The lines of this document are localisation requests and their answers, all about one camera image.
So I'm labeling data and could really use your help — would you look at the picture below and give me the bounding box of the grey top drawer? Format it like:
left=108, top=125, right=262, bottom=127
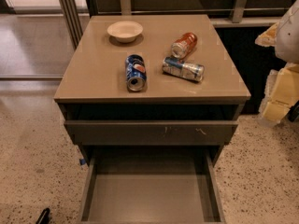
left=64, top=120, right=237, bottom=146

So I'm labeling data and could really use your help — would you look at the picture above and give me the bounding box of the white ceramic bowl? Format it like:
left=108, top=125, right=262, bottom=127
left=107, top=21, right=143, bottom=43

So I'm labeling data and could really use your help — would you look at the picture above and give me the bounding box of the grey drawer cabinet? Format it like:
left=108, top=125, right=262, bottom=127
left=54, top=15, right=250, bottom=159

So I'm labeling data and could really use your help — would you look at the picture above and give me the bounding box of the open grey middle drawer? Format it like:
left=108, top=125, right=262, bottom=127
left=77, top=147, right=226, bottom=224

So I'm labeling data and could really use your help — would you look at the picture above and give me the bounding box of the blue pepsi can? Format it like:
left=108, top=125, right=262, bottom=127
left=125, top=54, right=147, bottom=91

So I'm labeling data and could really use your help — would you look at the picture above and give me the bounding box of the black object at floor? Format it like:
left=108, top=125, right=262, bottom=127
left=36, top=208, right=50, bottom=224

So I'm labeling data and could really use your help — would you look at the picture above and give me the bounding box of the orange soda can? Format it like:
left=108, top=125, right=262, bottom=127
left=171, top=33, right=197, bottom=59

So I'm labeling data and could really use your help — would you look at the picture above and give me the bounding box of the silver blue energy can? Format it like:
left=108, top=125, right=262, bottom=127
left=162, top=57, right=205, bottom=82

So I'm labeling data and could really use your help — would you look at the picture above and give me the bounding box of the metal bracket right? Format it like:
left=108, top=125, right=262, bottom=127
left=230, top=0, right=248, bottom=23

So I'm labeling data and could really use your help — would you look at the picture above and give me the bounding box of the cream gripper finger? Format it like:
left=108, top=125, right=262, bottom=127
left=261, top=63, right=299, bottom=123
left=255, top=23, right=278, bottom=47

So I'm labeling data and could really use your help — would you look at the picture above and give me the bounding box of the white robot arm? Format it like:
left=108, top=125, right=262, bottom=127
left=255, top=0, right=299, bottom=127

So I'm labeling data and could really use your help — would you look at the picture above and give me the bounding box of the metal frame post left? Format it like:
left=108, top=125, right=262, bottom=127
left=59, top=0, right=83, bottom=49

